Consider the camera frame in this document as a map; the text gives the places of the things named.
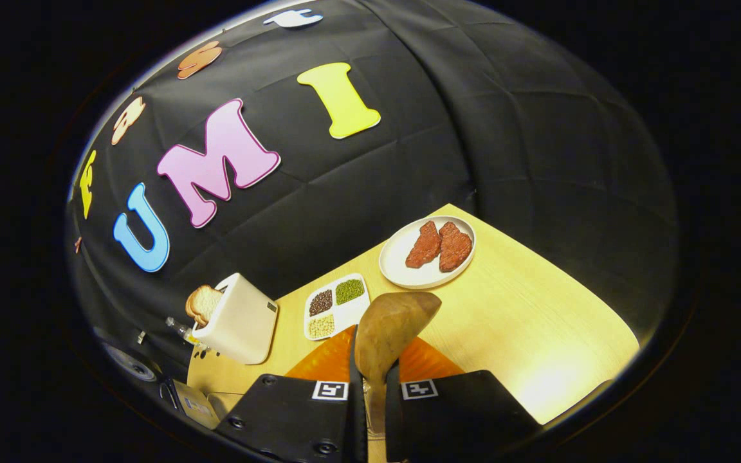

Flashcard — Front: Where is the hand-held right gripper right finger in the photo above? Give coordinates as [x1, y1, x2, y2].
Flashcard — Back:
[383, 334, 542, 463]

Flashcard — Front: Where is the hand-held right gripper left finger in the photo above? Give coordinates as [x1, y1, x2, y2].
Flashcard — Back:
[213, 325, 369, 463]

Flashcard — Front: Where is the wooden spoon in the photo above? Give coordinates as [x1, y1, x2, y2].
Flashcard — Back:
[354, 291, 443, 438]

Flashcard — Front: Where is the yellow beans portion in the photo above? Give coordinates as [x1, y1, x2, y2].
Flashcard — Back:
[308, 314, 336, 339]

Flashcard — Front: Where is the white divided tray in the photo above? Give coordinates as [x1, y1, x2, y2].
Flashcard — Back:
[304, 273, 371, 341]

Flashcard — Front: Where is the brown beans portion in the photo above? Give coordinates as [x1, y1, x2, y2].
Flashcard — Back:
[308, 289, 334, 316]

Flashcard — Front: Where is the green beans portion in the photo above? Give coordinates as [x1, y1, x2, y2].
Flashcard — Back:
[335, 278, 366, 305]

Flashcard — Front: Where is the cream toaster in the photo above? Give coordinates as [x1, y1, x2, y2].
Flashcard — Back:
[192, 273, 279, 365]

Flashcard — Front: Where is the white round plate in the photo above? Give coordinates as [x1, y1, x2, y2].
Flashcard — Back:
[379, 215, 477, 289]

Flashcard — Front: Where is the red meat slice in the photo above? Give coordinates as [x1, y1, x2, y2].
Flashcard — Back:
[439, 222, 473, 273]
[405, 221, 442, 269]

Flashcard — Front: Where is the toast slice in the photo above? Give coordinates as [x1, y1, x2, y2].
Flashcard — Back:
[185, 285, 224, 327]

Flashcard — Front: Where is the small glass bottle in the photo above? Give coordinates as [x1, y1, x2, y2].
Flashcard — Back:
[166, 316, 207, 351]

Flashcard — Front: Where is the black backdrop cloth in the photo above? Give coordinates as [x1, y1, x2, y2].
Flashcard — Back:
[65, 0, 680, 386]

